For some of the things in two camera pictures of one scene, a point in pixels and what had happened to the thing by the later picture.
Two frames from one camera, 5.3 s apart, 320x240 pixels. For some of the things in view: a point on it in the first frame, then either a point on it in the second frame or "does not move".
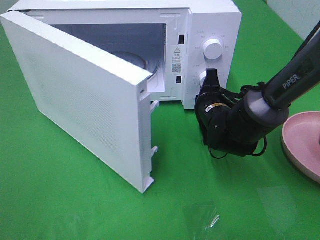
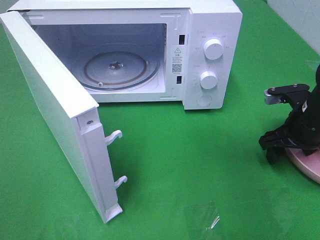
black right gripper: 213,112 to 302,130
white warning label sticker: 176,60 does not move
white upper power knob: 212,49 does not move
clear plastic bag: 201,215 does not move
